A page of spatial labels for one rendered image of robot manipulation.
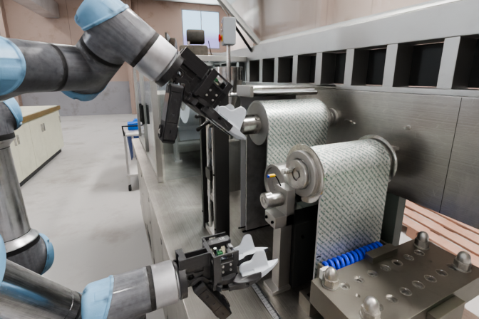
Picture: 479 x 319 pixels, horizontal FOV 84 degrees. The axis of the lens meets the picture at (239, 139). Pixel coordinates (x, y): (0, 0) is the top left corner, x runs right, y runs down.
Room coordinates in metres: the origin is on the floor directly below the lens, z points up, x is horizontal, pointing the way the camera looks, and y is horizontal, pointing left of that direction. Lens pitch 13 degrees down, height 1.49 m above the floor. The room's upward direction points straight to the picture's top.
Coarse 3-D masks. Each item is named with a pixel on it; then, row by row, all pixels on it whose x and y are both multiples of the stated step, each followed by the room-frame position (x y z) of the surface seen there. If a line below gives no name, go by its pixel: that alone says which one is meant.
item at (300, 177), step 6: (294, 162) 0.62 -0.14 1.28; (300, 162) 0.60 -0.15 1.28; (294, 168) 0.63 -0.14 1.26; (300, 168) 0.60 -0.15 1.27; (306, 168) 0.59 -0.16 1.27; (288, 174) 0.64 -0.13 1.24; (294, 174) 0.62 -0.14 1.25; (300, 174) 0.60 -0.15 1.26; (306, 174) 0.58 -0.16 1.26; (294, 180) 0.62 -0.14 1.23; (300, 180) 0.60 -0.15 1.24; (306, 180) 0.58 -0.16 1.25; (294, 186) 0.62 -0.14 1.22; (300, 186) 0.60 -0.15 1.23; (306, 186) 0.59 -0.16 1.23
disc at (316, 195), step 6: (300, 144) 0.64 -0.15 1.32; (294, 150) 0.66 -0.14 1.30; (306, 150) 0.62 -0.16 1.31; (312, 150) 0.60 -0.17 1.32; (288, 156) 0.68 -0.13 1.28; (312, 156) 0.59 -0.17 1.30; (318, 156) 0.58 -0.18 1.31; (318, 162) 0.58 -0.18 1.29; (318, 168) 0.57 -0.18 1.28; (318, 174) 0.57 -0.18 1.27; (324, 180) 0.56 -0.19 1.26; (318, 186) 0.57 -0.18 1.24; (318, 192) 0.57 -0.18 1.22; (300, 198) 0.63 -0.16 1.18; (306, 198) 0.61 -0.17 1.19; (312, 198) 0.58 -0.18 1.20; (318, 198) 0.57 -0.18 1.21
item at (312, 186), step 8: (296, 152) 0.63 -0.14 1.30; (304, 152) 0.61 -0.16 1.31; (288, 160) 0.66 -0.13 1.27; (304, 160) 0.60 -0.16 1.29; (312, 160) 0.59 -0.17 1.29; (312, 168) 0.58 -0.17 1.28; (312, 176) 0.58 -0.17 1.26; (312, 184) 0.57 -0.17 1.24; (296, 192) 0.63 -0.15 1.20; (304, 192) 0.60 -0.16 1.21; (312, 192) 0.58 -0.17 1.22
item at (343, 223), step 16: (368, 192) 0.64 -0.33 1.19; (384, 192) 0.66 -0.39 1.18; (320, 208) 0.57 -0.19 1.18; (336, 208) 0.59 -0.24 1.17; (352, 208) 0.61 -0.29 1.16; (368, 208) 0.64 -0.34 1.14; (320, 224) 0.57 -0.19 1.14; (336, 224) 0.59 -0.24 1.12; (352, 224) 0.62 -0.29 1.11; (368, 224) 0.64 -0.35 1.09; (320, 240) 0.57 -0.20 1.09; (336, 240) 0.60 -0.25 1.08; (352, 240) 0.62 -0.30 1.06; (368, 240) 0.65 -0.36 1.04
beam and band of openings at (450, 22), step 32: (320, 32) 1.07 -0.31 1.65; (352, 32) 0.93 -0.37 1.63; (384, 32) 0.83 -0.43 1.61; (416, 32) 0.74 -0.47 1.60; (448, 32) 0.67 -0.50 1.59; (256, 64) 1.63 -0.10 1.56; (288, 64) 1.36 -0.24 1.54; (320, 64) 1.07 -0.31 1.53; (352, 64) 0.93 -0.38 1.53; (384, 64) 0.90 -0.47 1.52; (416, 64) 0.80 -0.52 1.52; (448, 64) 0.66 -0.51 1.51
